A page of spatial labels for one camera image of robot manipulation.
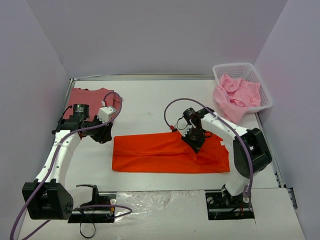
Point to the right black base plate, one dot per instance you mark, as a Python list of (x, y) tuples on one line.
[(221, 206)]

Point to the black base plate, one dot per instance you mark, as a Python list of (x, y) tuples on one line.
[(221, 206), (96, 214)]

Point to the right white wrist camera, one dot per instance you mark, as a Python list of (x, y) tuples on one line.
[(182, 126)]

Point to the light pink t shirt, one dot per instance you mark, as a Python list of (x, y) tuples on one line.
[(235, 96)]

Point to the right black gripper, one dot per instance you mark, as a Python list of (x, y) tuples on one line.
[(194, 142)]

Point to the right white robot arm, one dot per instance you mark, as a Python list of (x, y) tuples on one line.
[(250, 151)]

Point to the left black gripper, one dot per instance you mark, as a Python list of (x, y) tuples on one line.
[(104, 133)]

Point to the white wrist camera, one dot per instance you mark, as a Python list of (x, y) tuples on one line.
[(106, 113), (182, 126)]

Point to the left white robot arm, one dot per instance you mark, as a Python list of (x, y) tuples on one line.
[(47, 197)]

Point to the dusty red folded t shirt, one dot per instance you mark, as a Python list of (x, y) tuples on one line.
[(93, 98)]

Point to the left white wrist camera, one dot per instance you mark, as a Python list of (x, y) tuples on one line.
[(106, 113)]

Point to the white plastic basket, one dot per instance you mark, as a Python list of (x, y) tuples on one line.
[(248, 72)]

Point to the orange t shirt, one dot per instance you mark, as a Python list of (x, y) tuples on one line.
[(167, 153)]

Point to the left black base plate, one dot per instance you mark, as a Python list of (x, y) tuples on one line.
[(96, 214)]

